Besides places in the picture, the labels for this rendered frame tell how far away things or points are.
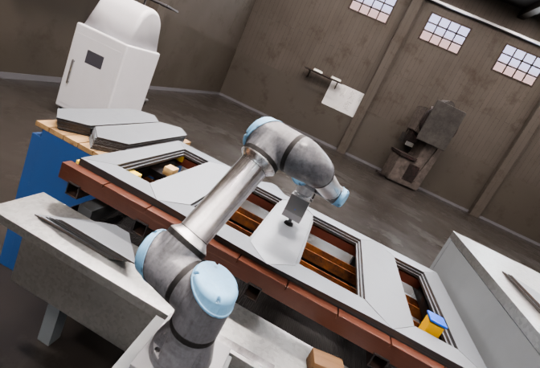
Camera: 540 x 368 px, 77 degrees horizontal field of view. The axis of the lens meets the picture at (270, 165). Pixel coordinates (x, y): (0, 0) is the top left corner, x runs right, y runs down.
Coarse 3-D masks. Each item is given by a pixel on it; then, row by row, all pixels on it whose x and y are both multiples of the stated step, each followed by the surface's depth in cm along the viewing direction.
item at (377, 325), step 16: (80, 160) 125; (144, 160) 150; (160, 160) 162; (192, 160) 184; (112, 176) 122; (256, 192) 178; (160, 208) 120; (224, 224) 124; (320, 224) 173; (224, 240) 116; (352, 240) 171; (416, 272) 166; (304, 288) 112; (336, 304) 110; (432, 304) 142; (368, 320) 109; (400, 336) 107; (448, 336) 121; (432, 352) 105
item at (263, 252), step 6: (258, 246) 119; (258, 252) 115; (264, 252) 117; (270, 252) 119; (270, 258) 115; (276, 258) 117; (282, 258) 119; (282, 264) 115; (288, 264) 117; (294, 264) 118
